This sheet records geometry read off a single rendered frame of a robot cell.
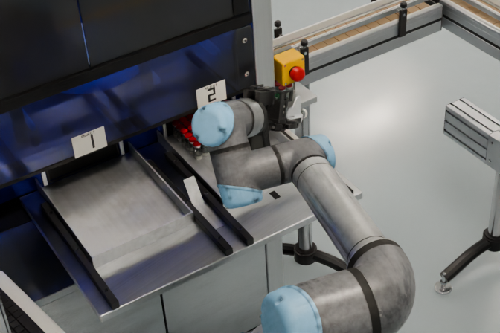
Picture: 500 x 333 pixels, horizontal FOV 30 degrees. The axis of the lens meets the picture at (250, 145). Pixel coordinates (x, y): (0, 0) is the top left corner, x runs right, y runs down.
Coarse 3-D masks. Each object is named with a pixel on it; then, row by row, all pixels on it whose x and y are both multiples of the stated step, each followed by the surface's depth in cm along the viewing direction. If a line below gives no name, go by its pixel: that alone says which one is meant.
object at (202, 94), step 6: (216, 84) 237; (222, 84) 238; (198, 90) 234; (204, 90) 235; (216, 90) 238; (222, 90) 239; (198, 96) 235; (204, 96) 236; (216, 96) 239; (222, 96) 240; (198, 102) 236; (204, 102) 237; (210, 102) 238; (198, 108) 237
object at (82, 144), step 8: (80, 136) 222; (88, 136) 223; (96, 136) 224; (104, 136) 226; (72, 144) 222; (80, 144) 223; (88, 144) 224; (96, 144) 225; (104, 144) 227; (80, 152) 224; (88, 152) 225
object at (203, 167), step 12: (276, 132) 243; (168, 144) 240; (180, 144) 244; (180, 156) 236; (192, 156) 240; (204, 156) 240; (192, 168) 231; (204, 168) 236; (204, 180) 227; (216, 180) 232; (216, 192) 223
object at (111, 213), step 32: (128, 160) 240; (64, 192) 231; (96, 192) 231; (128, 192) 230; (160, 192) 229; (64, 224) 220; (96, 224) 221; (128, 224) 220; (160, 224) 220; (96, 256) 208
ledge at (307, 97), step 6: (300, 84) 264; (300, 90) 262; (306, 90) 262; (294, 96) 260; (300, 96) 260; (306, 96) 259; (312, 96) 259; (288, 102) 258; (306, 102) 258; (312, 102) 259
